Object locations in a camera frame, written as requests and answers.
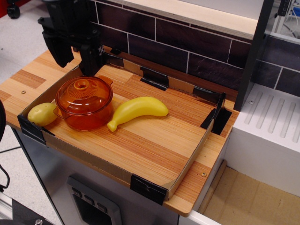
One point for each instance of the yellow plastic banana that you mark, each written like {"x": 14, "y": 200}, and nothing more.
{"x": 140, "y": 106}

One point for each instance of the cardboard fence with black tape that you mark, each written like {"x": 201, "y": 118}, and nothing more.
{"x": 176, "y": 152}

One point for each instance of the orange transparent pot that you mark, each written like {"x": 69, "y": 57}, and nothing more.
{"x": 90, "y": 122}

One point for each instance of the yellow plastic potato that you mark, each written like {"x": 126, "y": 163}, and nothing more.
{"x": 42, "y": 114}

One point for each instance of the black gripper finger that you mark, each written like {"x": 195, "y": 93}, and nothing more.
{"x": 92, "y": 59}
{"x": 60, "y": 50}

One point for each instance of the black caster wheel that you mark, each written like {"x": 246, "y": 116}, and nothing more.
{"x": 13, "y": 10}

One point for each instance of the white toy sink drainboard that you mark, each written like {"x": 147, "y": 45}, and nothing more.
{"x": 264, "y": 143}

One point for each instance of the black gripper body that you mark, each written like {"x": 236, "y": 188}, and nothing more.
{"x": 70, "y": 21}

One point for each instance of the orange transparent pot lid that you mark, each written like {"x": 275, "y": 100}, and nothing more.
{"x": 83, "y": 96}

